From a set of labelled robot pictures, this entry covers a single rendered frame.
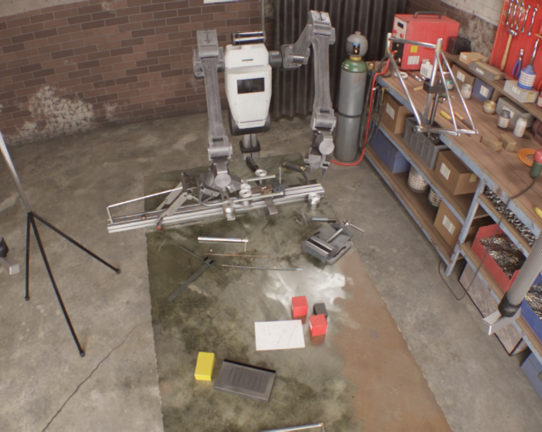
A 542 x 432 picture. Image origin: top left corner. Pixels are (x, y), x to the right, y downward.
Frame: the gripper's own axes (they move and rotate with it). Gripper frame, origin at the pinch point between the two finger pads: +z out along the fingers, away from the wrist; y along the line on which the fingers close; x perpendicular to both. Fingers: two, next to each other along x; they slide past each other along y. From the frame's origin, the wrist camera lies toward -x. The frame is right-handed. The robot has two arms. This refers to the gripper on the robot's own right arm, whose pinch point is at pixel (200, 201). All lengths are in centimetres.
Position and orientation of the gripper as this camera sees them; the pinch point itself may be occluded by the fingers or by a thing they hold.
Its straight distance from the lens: 165.0
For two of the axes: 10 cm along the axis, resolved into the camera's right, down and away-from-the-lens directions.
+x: -8.4, -2.4, -4.9
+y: -2.5, -6.3, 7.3
